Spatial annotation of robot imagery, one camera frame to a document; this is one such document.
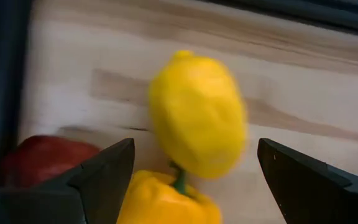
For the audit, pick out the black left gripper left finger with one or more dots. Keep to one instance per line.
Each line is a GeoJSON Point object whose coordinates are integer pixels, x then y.
{"type": "Point", "coordinates": [73, 199]}

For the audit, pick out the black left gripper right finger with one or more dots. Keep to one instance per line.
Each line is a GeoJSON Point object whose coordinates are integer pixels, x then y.
{"type": "Point", "coordinates": [315, 193]}

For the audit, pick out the dark red apple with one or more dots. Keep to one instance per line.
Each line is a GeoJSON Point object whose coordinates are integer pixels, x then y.
{"type": "Point", "coordinates": [42, 158]}

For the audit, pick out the yellow bell pepper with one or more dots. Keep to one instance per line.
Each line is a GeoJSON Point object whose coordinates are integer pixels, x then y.
{"type": "Point", "coordinates": [154, 202]}

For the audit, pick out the yellow lemon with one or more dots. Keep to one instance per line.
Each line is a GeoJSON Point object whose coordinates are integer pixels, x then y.
{"type": "Point", "coordinates": [197, 115]}

